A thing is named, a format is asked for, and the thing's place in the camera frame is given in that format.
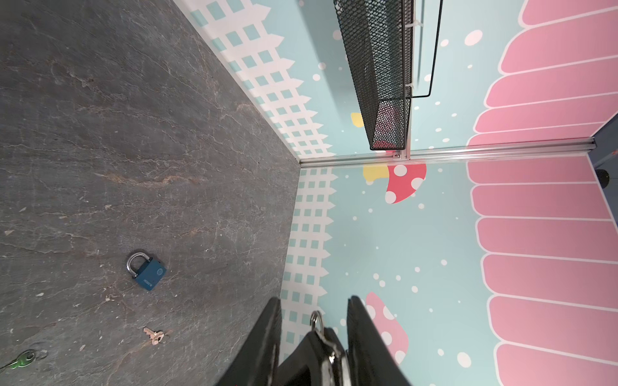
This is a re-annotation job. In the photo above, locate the black padlock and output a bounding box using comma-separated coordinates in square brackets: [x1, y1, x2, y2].
[274, 310, 352, 386]

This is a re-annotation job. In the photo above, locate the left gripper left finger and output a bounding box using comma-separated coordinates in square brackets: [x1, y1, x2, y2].
[217, 298, 282, 386]

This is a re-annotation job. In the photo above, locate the black mesh wall basket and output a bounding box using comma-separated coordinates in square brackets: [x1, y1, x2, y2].
[334, 1, 444, 151]

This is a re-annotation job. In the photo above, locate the blue padlock silver shackle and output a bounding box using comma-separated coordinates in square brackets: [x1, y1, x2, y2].
[126, 252, 167, 291]

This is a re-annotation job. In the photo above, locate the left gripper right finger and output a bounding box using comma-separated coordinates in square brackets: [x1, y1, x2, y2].
[347, 296, 410, 386]

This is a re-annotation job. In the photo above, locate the brass key on table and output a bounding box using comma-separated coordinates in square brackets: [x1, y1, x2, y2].
[143, 326, 165, 346]

